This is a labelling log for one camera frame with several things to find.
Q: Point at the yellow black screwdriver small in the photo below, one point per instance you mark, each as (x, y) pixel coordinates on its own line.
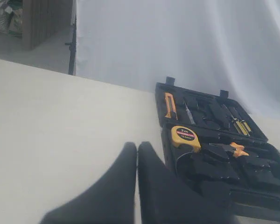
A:
(241, 120)

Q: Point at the brown wooden cabinet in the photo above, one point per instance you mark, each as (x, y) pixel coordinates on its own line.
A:
(42, 19)

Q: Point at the green white bag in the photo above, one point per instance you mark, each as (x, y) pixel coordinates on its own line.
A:
(15, 26)

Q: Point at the white backdrop cloth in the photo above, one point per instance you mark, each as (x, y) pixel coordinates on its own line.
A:
(206, 45)

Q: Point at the yellow utility knife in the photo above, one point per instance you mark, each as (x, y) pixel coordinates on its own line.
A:
(170, 105)

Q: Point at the black backdrop stand pole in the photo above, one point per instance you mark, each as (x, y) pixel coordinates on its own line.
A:
(72, 48)

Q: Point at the black plastic tool case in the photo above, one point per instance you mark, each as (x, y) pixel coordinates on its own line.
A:
(246, 186)

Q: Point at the clear tester screwdriver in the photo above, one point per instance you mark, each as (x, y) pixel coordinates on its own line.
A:
(190, 116)

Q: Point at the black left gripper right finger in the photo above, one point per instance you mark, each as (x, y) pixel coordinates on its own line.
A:
(165, 199)

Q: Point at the orange handled pliers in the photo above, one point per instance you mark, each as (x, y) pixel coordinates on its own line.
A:
(233, 148)

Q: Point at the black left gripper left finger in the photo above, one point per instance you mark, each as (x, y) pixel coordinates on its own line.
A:
(110, 200)

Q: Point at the yellow tape measure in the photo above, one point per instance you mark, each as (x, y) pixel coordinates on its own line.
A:
(184, 136)

